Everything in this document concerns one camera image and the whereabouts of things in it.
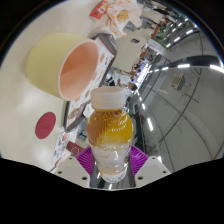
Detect flat round red coaster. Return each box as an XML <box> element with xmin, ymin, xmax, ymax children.
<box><xmin>34</xmin><ymin>111</ymin><xmax>58</xmax><ymax>140</ymax></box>

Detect clear bottle with white cap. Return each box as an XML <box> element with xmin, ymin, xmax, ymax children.
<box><xmin>86</xmin><ymin>86</ymin><xmax>134</xmax><ymax>184</ymax></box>

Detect ceiling lights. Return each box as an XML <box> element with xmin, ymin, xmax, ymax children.
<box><xmin>134</xmin><ymin>18</ymin><xmax>224</xmax><ymax>133</ymax></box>

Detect ceiling air conditioner unit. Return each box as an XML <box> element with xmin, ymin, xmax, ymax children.
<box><xmin>169</xmin><ymin>73</ymin><xmax>185</xmax><ymax>90</ymax></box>

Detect colourful sticker leaflet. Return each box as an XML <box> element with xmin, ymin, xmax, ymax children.
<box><xmin>51</xmin><ymin>129</ymin><xmax>79</xmax><ymax>171</ymax></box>

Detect yellow cup with pink inside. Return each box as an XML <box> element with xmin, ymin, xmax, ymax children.
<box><xmin>25</xmin><ymin>32</ymin><xmax>101</xmax><ymax>102</ymax></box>

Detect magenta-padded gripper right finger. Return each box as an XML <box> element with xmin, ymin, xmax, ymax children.
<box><xmin>127</xmin><ymin>145</ymin><xmax>172</xmax><ymax>189</ymax></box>

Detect red sauce packet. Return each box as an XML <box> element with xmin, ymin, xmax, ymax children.
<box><xmin>89</xmin><ymin>0</ymin><xmax>109</xmax><ymax>20</ymax></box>

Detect crumpled food wrapper bag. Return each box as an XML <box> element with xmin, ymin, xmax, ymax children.
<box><xmin>105</xmin><ymin>0</ymin><xmax>144</xmax><ymax>39</ymax></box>

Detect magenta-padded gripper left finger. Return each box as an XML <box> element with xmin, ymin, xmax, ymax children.
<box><xmin>53</xmin><ymin>145</ymin><xmax>98</xmax><ymax>189</ymax></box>

